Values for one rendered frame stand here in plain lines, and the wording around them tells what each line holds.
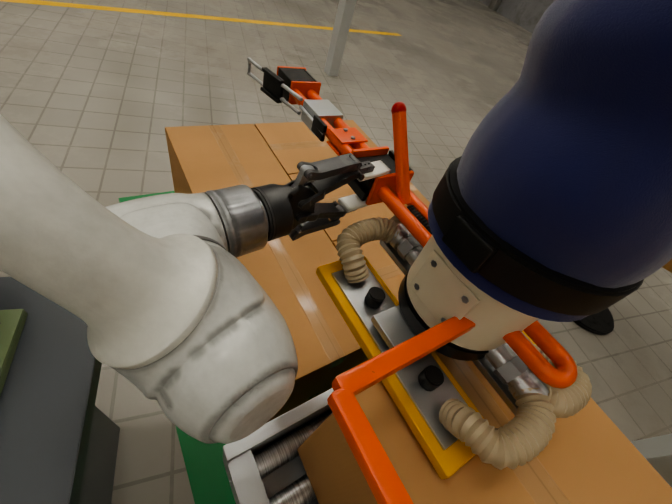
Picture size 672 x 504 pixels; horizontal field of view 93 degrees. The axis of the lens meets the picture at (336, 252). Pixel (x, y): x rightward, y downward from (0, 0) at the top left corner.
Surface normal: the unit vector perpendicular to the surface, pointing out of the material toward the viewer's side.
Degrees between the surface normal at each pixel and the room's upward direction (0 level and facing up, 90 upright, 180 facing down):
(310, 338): 0
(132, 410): 0
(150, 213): 9
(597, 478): 0
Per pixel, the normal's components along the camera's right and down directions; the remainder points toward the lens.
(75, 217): 0.86, -0.29
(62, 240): 0.69, 0.09
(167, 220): 0.18, -0.77
